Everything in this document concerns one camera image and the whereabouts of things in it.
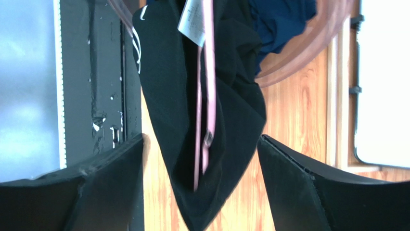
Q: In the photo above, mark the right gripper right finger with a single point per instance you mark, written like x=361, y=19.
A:
x=308, y=195

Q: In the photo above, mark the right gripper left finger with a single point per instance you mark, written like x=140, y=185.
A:
x=97, y=194

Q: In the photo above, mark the pink wire hanger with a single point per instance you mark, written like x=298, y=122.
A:
x=202, y=33

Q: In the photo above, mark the black floral t-shirt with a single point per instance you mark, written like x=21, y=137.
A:
x=240, y=118

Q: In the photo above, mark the transparent brown plastic basin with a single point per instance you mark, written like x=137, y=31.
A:
x=304, y=48

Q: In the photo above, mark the navy blue garment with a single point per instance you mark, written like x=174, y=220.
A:
x=278, y=21

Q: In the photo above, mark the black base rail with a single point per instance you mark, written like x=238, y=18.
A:
x=98, y=88

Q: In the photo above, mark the wooden clothes rack frame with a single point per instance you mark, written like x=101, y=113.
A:
x=339, y=141

